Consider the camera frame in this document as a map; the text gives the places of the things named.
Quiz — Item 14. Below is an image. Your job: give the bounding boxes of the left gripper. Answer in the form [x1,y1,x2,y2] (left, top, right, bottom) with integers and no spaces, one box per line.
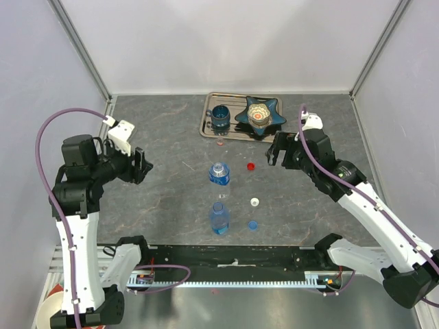
[91,134,154,184]

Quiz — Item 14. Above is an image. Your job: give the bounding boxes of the labelled clear water bottle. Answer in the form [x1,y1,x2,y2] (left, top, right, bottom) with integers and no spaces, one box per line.
[209,162,230,186]

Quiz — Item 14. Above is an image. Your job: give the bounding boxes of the blue bottle cap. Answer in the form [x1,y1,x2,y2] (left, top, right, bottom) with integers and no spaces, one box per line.
[248,221,258,231]

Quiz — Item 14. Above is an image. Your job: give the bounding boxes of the blue tinted plastic bottle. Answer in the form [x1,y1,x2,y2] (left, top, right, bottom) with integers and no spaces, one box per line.
[209,202,230,235]

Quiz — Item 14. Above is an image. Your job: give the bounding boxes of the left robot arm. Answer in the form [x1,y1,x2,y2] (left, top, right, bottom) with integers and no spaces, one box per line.
[49,134,153,328]

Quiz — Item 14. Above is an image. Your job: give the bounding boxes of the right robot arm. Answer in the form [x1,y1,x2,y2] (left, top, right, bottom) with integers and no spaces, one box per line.
[266,129,438,308]

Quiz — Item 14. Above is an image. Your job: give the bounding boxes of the red bottle cap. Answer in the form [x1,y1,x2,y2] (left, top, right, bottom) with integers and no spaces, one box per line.
[247,162,256,171]

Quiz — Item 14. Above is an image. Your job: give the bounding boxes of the white bottle cap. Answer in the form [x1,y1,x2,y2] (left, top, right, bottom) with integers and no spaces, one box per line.
[250,197,259,206]

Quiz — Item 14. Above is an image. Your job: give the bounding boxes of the blue star-shaped plate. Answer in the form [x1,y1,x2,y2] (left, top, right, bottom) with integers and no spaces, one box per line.
[234,96,287,140]

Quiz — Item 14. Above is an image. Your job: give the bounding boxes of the patterned small bowl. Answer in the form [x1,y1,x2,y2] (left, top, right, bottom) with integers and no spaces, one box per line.
[247,103,271,126]

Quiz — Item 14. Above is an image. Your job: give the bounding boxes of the metal tray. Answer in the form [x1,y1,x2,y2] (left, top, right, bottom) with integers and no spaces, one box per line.
[200,92,283,143]

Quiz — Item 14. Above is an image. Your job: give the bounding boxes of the blue ceramic cup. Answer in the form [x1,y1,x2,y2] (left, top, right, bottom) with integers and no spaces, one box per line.
[206,105,230,128]

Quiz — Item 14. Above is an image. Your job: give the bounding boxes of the red floral plate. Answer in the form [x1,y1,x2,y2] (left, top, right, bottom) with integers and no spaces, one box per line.
[47,283,63,297]

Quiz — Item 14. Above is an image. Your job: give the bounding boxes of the white bowl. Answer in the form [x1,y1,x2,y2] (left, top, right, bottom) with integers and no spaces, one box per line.
[36,291,64,329]

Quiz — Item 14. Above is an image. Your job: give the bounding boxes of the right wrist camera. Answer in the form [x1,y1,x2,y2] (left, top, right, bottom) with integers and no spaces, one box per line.
[302,114,323,131]

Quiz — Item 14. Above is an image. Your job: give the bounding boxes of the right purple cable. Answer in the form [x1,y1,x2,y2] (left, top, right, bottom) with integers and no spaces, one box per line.
[297,103,439,308]

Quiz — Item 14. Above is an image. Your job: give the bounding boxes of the purple cable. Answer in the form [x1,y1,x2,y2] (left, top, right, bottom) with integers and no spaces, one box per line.
[297,103,439,308]
[35,107,110,329]

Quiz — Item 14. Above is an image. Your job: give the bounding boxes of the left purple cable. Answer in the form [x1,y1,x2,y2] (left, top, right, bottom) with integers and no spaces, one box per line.
[35,107,110,329]

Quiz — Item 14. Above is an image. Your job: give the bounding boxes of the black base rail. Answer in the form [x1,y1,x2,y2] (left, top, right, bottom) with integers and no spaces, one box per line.
[150,245,335,283]

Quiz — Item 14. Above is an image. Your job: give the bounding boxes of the white cable duct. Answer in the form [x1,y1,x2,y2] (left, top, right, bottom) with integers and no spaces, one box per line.
[126,272,343,290]

